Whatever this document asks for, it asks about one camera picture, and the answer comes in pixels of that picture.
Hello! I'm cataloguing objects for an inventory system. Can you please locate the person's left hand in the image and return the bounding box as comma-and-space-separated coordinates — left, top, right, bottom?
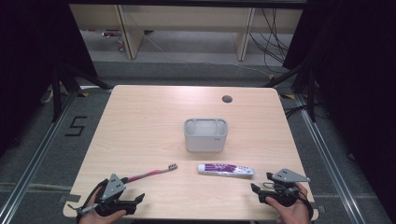
78, 186, 127, 224

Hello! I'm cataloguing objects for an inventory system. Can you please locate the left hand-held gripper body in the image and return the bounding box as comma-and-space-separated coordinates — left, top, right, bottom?
92, 173, 138, 217

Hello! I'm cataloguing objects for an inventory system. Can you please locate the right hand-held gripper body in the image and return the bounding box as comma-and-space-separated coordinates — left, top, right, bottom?
257, 168, 311, 208

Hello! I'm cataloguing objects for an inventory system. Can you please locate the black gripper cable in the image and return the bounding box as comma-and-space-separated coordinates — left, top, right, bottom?
297, 189, 315, 222
76, 186, 106, 224

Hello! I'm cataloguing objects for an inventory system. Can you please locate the black floor cable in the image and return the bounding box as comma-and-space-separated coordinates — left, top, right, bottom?
284, 105, 314, 119

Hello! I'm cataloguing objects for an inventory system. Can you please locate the bundle of black cables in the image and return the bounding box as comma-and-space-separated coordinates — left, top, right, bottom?
248, 7, 291, 75

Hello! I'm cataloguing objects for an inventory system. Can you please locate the black metal stand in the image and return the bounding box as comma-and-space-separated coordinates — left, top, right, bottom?
263, 60, 319, 123
50, 62, 114, 123

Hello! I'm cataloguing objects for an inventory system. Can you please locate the purple and white toothpaste tube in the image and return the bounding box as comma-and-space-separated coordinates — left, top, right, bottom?
197, 162, 255, 179

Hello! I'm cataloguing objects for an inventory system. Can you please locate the aluminium floor rail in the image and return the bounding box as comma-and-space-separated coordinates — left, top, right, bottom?
293, 92, 369, 224
0, 91, 79, 224

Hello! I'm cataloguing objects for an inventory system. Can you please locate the person's right hand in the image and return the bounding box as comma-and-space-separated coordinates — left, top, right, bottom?
264, 182, 312, 224

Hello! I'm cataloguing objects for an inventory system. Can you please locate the grey toothbrush holder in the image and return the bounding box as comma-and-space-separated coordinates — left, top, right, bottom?
183, 118, 229, 153

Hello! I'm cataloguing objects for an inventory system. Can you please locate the pink toothbrush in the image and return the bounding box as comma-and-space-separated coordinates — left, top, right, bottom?
125, 162, 178, 185

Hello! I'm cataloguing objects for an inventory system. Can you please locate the silver cable plug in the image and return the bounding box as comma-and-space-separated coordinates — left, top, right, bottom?
67, 203, 99, 217

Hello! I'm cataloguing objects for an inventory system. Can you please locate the dark curtain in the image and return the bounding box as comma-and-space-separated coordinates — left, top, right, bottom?
282, 0, 396, 216
0, 0, 98, 158

